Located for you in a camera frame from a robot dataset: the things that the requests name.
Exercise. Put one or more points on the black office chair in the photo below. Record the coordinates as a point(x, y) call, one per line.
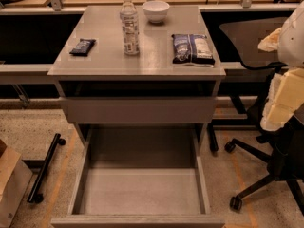
point(285, 163)

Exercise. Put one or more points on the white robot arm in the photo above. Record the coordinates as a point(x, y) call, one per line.
point(291, 40)

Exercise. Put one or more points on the white ceramic bowl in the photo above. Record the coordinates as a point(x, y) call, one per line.
point(155, 11)

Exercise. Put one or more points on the closed grey upper drawer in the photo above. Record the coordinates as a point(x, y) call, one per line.
point(139, 110)

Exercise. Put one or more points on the clear plastic water bottle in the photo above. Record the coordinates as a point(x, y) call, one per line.
point(130, 27)

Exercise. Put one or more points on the open grey lower drawer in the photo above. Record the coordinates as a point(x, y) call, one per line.
point(140, 177)

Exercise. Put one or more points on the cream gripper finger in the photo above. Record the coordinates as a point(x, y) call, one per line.
point(285, 97)
point(270, 42)

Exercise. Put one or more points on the blue white snack bag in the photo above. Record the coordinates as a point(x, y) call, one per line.
point(192, 50)

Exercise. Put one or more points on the small dark snack bar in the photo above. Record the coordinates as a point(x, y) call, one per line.
point(83, 47)

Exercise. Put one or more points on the black wheeled floor bar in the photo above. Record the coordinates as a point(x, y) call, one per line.
point(42, 165)

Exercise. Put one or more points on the brown cardboard box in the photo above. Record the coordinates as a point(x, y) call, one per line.
point(14, 180)

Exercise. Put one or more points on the grey drawer cabinet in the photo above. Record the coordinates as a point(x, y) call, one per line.
point(100, 85)

